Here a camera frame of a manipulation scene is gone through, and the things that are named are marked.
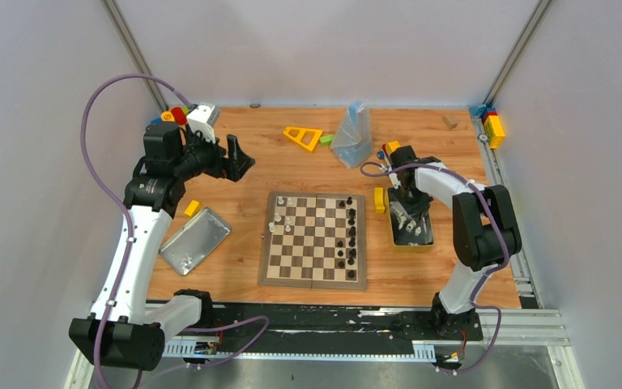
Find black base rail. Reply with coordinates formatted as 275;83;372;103
162;301;484;357

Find yellow triangle block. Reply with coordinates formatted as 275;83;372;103
283;126;323;153

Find yellow arch block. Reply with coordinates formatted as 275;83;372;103
373;186;386;213

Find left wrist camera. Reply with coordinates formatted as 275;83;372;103
186;102;220;143

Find green block by bag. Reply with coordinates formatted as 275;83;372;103
319;134;334;146

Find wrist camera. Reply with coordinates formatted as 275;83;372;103
186;102;220;143
387;172;402;190

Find brown wooden block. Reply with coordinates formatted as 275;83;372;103
442;115;458;130

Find wooden chess board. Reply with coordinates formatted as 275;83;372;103
258;191;368;291

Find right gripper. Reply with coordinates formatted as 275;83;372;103
390;182;433;220

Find stacked duplo bricks corner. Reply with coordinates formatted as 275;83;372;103
468;105;506;149

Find silver tin lid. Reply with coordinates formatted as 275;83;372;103
159;207;232;276

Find yellow tin with chess pieces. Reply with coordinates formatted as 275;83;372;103
386;187;435;252

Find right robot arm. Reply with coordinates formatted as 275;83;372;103
385;146;522;339

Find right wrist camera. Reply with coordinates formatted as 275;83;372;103
387;172;402;190

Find colourful cylinder blocks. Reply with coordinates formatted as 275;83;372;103
150;106;190;126

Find small yellow block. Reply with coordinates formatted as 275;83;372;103
184;200;202;218

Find toy brick car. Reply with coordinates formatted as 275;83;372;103
377;141;401;164

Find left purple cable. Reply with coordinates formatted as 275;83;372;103
80;74;271;389

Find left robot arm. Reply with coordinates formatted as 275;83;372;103
68;122;255;371

